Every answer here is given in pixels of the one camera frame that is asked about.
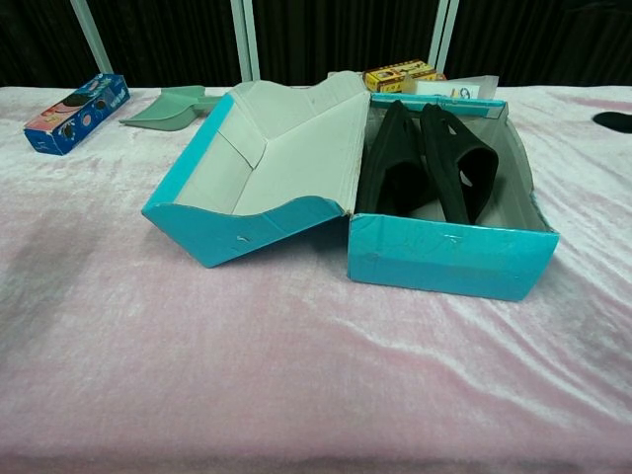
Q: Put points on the black pleated curtain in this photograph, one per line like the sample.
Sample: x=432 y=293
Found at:
x=168 y=34

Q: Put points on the yellow red printed box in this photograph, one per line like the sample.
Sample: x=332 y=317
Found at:
x=395 y=74

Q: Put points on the clear plastic package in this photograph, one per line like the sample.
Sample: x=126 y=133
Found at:
x=469 y=89

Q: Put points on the blue cardboard shoe box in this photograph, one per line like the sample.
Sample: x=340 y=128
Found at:
x=444 y=257

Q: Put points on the black shoe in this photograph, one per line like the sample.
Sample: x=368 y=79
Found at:
x=459 y=173
x=390 y=168

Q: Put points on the green plastic dustpan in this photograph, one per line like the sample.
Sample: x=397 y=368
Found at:
x=168 y=116

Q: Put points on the white frame pole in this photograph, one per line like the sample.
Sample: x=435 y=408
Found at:
x=91 y=34
x=245 y=39
x=443 y=34

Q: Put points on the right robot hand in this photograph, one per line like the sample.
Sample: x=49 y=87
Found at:
x=617 y=122

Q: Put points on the pink velvet tablecloth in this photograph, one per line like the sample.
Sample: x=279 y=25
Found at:
x=247 y=355

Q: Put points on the blue cookie box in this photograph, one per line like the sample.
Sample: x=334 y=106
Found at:
x=74 y=116

